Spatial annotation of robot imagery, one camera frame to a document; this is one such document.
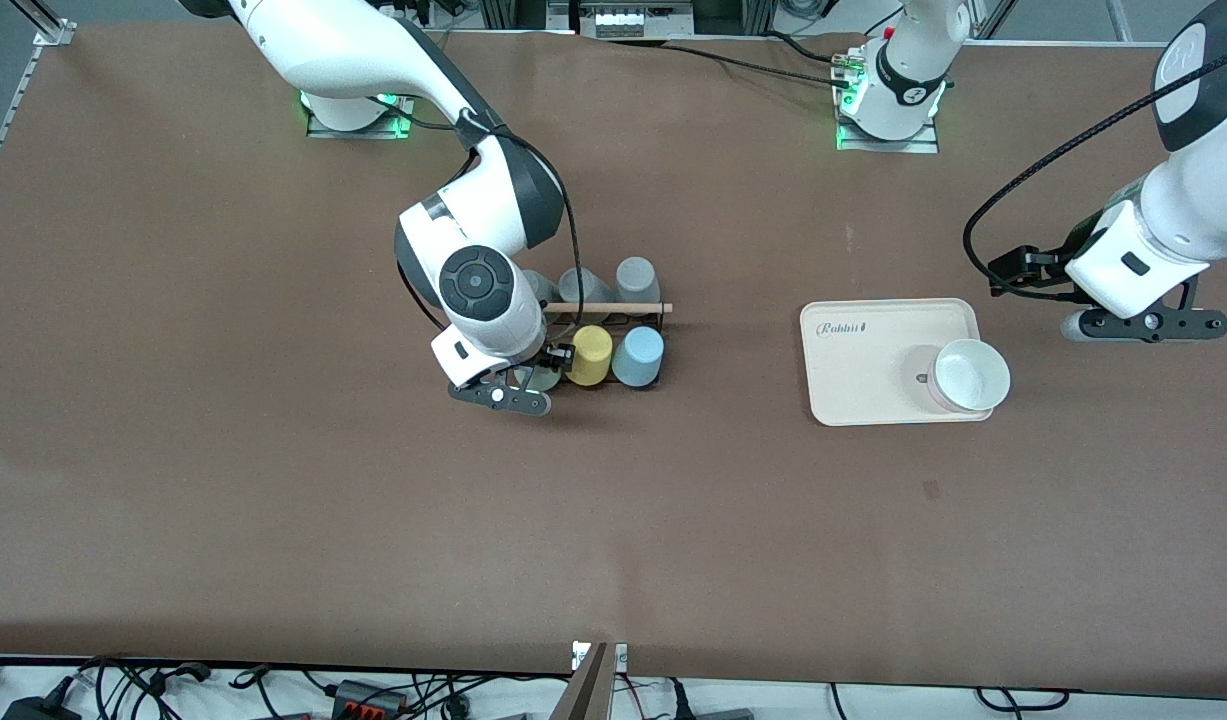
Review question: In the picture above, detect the light blue cup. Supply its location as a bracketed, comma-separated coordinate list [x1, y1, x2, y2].
[611, 326, 666, 390]

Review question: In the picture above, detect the yellow cup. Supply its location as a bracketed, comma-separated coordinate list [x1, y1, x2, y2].
[565, 326, 614, 387]

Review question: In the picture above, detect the white bowl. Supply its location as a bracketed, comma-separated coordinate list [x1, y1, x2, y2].
[925, 339, 1012, 414]

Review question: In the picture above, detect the cream plastic tray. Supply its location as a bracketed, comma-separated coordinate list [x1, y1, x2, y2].
[799, 298, 996, 428]

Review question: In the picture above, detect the white power strip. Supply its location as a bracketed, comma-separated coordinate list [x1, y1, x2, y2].
[593, 4, 667, 40]

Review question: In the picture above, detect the black box with red buttons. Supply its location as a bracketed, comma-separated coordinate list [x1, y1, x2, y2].
[331, 679, 411, 717]

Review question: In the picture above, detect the black power adapter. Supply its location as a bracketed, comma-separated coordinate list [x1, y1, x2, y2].
[1, 694, 82, 720]

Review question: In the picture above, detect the black wire cup rack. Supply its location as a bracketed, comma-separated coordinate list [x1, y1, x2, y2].
[513, 301, 673, 393]

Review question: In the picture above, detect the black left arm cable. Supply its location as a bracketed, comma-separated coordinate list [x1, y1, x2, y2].
[962, 45, 1227, 303]

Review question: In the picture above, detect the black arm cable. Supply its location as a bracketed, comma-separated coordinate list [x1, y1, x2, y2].
[962, 45, 1227, 303]
[371, 95, 585, 351]

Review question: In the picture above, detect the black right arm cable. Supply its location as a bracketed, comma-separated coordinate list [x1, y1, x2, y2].
[371, 95, 585, 351]

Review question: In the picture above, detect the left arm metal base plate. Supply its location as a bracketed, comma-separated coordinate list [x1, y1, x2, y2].
[834, 48, 942, 155]

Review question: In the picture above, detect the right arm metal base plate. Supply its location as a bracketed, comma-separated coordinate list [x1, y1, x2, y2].
[303, 92, 416, 140]

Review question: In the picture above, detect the wooden camera post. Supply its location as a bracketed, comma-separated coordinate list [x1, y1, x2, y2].
[553, 642, 629, 720]

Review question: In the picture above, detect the black table cable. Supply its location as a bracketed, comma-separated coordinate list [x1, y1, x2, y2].
[663, 30, 864, 91]

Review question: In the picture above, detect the black looped floor cable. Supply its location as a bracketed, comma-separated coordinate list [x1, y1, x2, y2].
[976, 687, 1072, 713]

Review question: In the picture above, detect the silver aluminium edge rail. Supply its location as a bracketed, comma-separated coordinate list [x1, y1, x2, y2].
[0, 0, 76, 213]

